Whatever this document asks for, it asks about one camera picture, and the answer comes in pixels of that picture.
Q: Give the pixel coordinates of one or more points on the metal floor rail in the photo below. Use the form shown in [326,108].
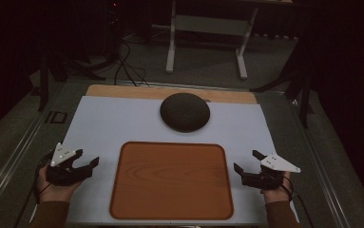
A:
[15,160]
[323,167]

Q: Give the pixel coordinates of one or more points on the black metal stand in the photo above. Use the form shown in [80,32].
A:
[45,82]
[303,95]

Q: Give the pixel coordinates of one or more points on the black floor bracket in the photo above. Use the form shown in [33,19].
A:
[56,117]

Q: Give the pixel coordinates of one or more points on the person's right hand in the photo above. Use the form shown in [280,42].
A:
[276,195]

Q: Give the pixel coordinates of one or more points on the white metal table frame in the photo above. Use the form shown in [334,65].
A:
[209,25]

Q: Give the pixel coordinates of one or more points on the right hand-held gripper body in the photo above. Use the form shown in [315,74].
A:
[266,181]

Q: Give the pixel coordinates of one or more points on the dark round bowl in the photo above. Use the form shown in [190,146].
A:
[184,112]

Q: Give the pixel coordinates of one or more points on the white table mat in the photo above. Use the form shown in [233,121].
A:
[106,126]

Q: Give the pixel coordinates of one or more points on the person's left hand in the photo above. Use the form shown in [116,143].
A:
[54,193]

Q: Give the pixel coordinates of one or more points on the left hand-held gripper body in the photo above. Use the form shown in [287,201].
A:
[63,175]

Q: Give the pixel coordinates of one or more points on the brown wooden tray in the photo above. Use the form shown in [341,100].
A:
[171,182]

